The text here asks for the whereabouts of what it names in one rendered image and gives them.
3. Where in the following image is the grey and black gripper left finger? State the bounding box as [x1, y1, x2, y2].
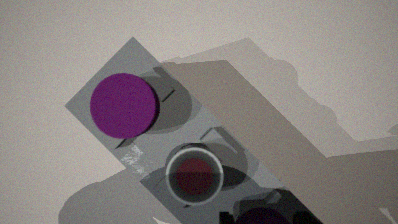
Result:
[219, 212, 235, 224]

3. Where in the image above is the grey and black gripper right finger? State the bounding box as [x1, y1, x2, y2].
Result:
[293, 211, 320, 224]

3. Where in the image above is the purple cylinder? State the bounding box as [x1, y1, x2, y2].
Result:
[90, 73, 160, 139]

